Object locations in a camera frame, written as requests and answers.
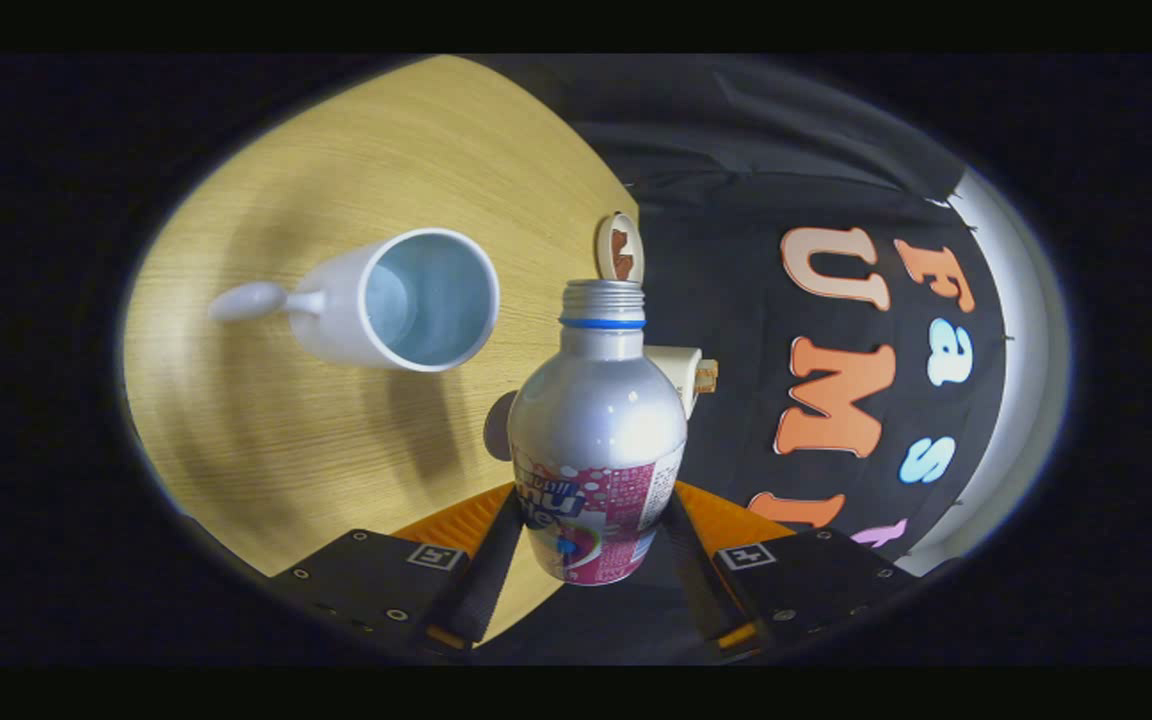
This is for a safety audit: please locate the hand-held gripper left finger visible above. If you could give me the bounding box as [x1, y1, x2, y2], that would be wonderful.
[271, 483, 527, 656]

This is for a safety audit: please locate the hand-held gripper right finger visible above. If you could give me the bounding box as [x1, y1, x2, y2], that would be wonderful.
[664, 482, 922, 656]

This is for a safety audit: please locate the dark round coaster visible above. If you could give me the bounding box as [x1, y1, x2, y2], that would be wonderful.
[483, 390, 519, 463]

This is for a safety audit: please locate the silver juice bottle red label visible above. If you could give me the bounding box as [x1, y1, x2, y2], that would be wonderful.
[507, 280, 688, 586]

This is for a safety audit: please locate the white cup with handle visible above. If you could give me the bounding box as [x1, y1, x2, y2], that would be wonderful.
[209, 228, 501, 373]

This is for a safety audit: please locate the white toaster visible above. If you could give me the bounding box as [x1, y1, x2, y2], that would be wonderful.
[644, 343, 705, 419]

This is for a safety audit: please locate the wooden table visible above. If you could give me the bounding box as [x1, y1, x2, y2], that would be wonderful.
[121, 55, 642, 646]

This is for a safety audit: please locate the white round plate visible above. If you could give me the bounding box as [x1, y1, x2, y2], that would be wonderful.
[594, 211, 646, 284]

